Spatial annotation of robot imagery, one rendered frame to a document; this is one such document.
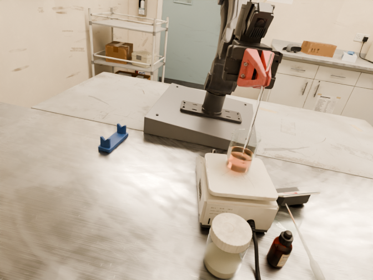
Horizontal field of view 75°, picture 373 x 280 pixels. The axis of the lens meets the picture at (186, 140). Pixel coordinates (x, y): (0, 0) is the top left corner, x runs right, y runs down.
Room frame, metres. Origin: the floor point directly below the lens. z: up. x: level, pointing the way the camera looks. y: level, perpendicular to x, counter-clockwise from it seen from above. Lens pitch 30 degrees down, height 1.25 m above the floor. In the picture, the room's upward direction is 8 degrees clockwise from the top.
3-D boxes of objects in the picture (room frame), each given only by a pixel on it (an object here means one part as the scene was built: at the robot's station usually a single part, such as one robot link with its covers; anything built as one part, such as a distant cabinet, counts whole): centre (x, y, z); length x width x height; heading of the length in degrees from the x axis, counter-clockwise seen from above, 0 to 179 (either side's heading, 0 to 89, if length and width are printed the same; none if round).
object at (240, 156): (0.39, -0.11, 1.02); 0.06 x 0.05 x 0.08; 129
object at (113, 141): (0.55, 0.19, 0.92); 0.10 x 0.03 x 0.04; 168
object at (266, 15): (0.51, -0.10, 1.21); 0.07 x 0.06 x 0.11; 96
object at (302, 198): (0.42, -0.24, 0.92); 0.09 x 0.06 x 0.04; 109
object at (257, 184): (0.37, -0.10, 0.98); 0.12 x 0.12 x 0.01; 5
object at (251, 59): (0.44, -0.12, 1.16); 0.09 x 0.07 x 0.07; 6
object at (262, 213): (0.40, -0.10, 0.94); 0.22 x 0.13 x 0.08; 5
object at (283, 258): (0.27, -0.18, 0.93); 0.03 x 0.03 x 0.07
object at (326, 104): (2.61, -1.44, 0.40); 0.24 x 0.01 x 0.30; 83
